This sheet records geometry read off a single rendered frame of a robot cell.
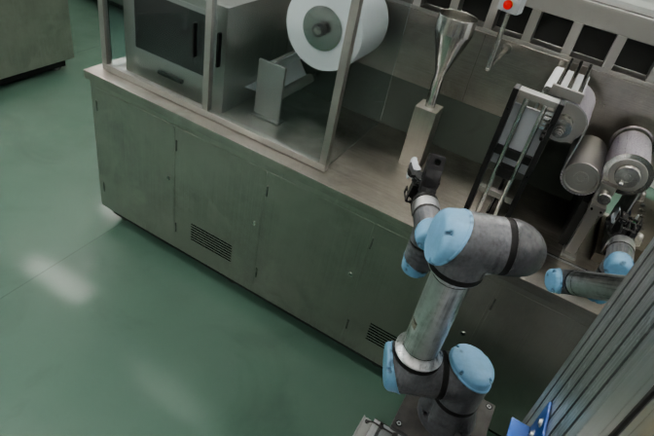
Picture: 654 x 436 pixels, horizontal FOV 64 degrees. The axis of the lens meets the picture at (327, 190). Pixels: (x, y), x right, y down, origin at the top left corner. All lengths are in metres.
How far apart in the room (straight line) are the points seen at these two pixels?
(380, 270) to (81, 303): 1.42
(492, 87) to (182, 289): 1.73
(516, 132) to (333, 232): 0.79
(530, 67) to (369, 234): 0.89
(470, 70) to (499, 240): 1.34
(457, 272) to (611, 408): 0.38
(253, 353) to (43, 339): 0.90
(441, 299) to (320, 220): 1.08
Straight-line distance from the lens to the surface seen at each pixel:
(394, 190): 2.06
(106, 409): 2.41
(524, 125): 1.85
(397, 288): 2.14
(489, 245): 1.03
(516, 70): 2.25
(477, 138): 2.38
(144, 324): 2.64
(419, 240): 1.35
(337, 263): 2.21
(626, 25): 2.17
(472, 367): 1.35
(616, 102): 2.24
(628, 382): 0.78
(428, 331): 1.20
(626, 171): 1.95
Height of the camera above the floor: 2.04
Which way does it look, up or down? 35 degrees down
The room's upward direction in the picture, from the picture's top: 12 degrees clockwise
